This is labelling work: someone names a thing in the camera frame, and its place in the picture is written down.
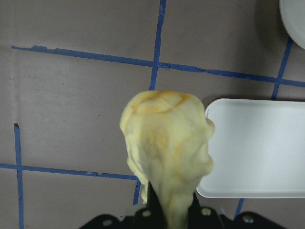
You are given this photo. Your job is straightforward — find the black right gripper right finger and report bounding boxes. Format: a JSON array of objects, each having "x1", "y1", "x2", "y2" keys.
[{"x1": 187, "y1": 192, "x2": 201, "y2": 229}]

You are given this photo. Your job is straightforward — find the white rectangular tray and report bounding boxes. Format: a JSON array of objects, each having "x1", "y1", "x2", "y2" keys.
[{"x1": 197, "y1": 99, "x2": 305, "y2": 198}]

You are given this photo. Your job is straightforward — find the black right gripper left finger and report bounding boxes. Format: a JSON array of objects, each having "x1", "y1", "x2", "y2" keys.
[{"x1": 147, "y1": 182, "x2": 166, "y2": 229}]

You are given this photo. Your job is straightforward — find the yellow bread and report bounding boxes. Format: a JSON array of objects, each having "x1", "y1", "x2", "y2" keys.
[{"x1": 120, "y1": 91, "x2": 215, "y2": 229}]

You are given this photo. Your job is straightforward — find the white oval dish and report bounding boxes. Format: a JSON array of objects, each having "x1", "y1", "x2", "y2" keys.
[{"x1": 279, "y1": 0, "x2": 305, "y2": 49}]

